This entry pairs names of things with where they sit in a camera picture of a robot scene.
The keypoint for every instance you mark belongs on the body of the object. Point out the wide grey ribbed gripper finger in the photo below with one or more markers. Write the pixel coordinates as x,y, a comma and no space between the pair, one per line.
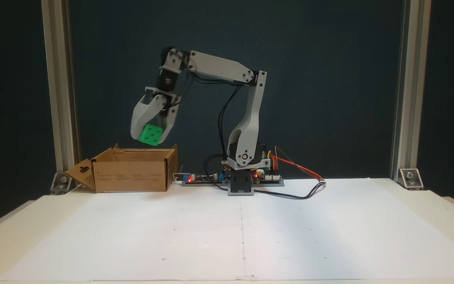
140,116

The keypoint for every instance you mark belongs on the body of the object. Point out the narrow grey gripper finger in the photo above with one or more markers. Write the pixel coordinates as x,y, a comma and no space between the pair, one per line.
172,120

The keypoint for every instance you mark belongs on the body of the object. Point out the green dice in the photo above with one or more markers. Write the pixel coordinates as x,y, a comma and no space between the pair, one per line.
151,135

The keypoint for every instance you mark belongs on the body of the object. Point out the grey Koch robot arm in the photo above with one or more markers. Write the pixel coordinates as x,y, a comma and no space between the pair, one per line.
250,110

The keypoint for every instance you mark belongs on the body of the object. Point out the brown cardboard box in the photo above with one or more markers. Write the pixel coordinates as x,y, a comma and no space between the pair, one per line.
132,175

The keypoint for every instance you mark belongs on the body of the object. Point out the blue circuit board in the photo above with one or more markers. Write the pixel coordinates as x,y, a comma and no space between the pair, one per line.
207,179

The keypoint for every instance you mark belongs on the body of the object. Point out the circuit board with white connectors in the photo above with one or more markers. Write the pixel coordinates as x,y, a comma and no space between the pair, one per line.
270,178

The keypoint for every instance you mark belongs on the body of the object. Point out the aluminium frame post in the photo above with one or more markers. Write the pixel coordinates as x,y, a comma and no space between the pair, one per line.
59,79
410,79

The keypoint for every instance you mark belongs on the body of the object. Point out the metal corner bracket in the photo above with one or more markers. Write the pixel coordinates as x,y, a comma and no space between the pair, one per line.
411,178
62,182

